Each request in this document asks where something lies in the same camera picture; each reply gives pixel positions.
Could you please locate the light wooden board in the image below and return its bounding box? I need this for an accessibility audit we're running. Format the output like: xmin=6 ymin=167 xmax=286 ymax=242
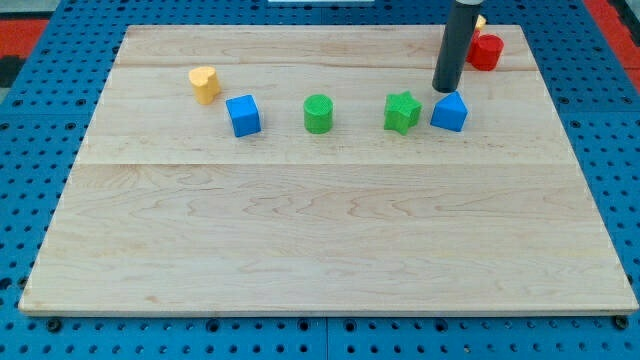
xmin=19 ymin=25 xmax=638 ymax=317

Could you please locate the green cylinder block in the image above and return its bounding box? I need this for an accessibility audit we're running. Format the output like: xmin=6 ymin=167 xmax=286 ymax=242
xmin=303 ymin=94 xmax=333 ymax=134

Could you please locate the blue cube block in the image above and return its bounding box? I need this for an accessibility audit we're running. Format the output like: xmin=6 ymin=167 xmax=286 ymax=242
xmin=225 ymin=94 xmax=261 ymax=137

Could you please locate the green star block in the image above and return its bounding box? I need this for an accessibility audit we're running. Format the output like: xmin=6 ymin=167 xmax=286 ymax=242
xmin=384 ymin=91 xmax=422 ymax=136

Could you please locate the yellow heart block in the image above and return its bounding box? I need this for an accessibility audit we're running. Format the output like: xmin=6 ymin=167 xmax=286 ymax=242
xmin=188 ymin=66 xmax=221 ymax=105

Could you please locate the red block behind rod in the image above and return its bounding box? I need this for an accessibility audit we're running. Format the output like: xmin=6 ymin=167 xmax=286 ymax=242
xmin=466 ymin=29 xmax=480 ymax=63

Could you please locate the red cylinder block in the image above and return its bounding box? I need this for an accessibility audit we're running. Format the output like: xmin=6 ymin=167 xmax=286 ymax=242
xmin=469 ymin=34 xmax=504 ymax=71

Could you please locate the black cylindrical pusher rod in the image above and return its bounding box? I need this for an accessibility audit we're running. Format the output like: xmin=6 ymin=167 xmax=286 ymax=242
xmin=432 ymin=0 xmax=483 ymax=93

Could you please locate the yellow block behind rod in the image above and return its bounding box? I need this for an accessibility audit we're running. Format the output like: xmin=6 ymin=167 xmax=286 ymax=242
xmin=475 ymin=15 xmax=487 ymax=31

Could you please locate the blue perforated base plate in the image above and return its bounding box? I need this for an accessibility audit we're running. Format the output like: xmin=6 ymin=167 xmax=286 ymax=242
xmin=1 ymin=0 xmax=639 ymax=359

